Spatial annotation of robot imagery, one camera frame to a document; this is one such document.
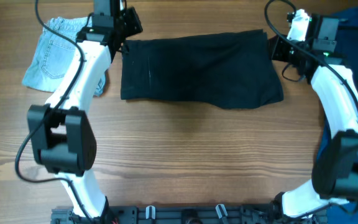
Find black shorts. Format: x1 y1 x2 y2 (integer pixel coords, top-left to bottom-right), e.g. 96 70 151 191
121 30 284 109

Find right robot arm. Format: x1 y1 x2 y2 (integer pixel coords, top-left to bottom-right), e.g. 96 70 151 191
271 9 358 222

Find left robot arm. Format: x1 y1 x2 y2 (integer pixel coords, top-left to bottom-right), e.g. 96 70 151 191
15 0 142 223

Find folded light blue jeans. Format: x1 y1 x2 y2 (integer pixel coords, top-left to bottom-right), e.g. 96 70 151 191
22 17 91 92

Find right black cable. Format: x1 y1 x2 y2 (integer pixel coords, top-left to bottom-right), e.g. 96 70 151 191
263 0 358 215

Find black cable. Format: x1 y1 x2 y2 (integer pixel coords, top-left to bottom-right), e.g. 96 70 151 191
14 0 96 224
263 0 358 215

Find left black cable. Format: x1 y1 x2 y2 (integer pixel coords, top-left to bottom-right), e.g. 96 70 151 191
14 0 96 224

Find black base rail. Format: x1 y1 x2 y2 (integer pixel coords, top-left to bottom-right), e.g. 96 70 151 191
50 204 328 224

